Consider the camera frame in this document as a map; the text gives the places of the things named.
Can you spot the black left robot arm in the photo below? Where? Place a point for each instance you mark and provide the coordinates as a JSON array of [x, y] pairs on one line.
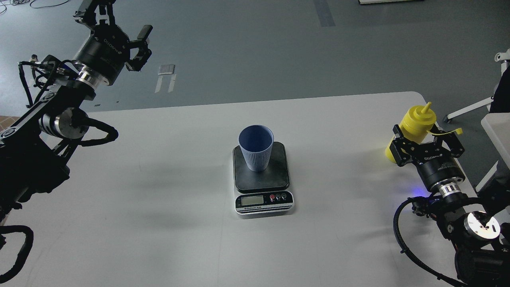
[[36, 148]]

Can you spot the yellow squeeze bottle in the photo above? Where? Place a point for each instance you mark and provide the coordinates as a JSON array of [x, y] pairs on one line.
[[416, 125]]

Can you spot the blue ribbed plastic cup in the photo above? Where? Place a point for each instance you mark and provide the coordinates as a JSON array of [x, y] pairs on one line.
[[256, 144]]

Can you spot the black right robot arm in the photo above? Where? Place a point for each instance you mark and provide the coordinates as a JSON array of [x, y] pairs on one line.
[[481, 259]]

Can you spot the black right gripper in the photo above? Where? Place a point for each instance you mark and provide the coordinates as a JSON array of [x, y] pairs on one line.
[[435, 164]]

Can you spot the black digital kitchen scale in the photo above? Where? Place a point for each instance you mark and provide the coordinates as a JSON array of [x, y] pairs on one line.
[[262, 193]]

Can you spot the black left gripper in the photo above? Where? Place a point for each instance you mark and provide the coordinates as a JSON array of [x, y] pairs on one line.
[[107, 49]]

